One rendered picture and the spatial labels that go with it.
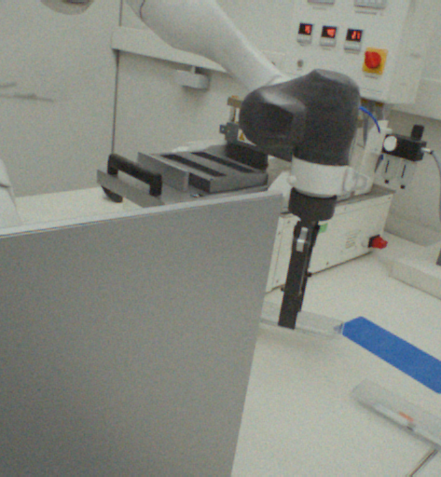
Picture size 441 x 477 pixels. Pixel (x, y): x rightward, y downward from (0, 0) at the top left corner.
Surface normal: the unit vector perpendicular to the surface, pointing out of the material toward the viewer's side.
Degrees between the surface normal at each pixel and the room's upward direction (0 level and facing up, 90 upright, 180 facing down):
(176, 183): 90
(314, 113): 89
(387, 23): 90
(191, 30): 119
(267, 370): 0
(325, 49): 90
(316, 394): 0
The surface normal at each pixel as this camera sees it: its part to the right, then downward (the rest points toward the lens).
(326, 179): 0.13, 0.38
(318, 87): -0.59, 0.09
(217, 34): 0.50, 0.78
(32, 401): 0.65, 0.36
